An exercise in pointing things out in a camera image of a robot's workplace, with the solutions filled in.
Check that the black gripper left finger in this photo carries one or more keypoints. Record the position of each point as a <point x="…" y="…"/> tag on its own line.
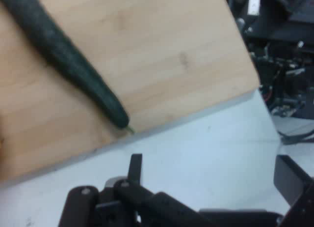
<point x="137" y="202"/>

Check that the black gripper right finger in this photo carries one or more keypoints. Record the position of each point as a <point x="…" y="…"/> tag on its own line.
<point x="292" y="182"/>

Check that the black equipment clutter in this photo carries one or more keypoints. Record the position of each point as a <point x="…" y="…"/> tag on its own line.
<point x="282" y="52"/>

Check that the bamboo cutting board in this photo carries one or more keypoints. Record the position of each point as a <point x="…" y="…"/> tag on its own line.
<point x="147" y="65"/>

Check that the long dark green cucumber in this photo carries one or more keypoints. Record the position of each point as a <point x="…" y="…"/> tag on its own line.
<point x="66" y="57"/>

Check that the white paper tag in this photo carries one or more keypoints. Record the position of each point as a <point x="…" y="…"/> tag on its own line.
<point x="253" y="5"/>

